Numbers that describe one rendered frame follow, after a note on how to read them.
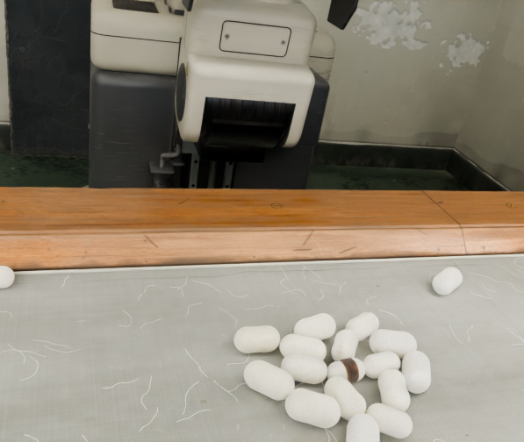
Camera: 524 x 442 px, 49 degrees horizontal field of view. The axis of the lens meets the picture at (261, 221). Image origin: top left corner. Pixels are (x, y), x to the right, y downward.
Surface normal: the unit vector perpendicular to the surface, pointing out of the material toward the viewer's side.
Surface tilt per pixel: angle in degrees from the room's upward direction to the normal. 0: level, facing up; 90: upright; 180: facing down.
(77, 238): 45
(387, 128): 89
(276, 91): 98
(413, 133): 89
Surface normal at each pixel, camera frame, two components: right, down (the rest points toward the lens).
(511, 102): -0.96, -0.02
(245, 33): 0.22, 0.62
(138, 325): 0.15, -0.87
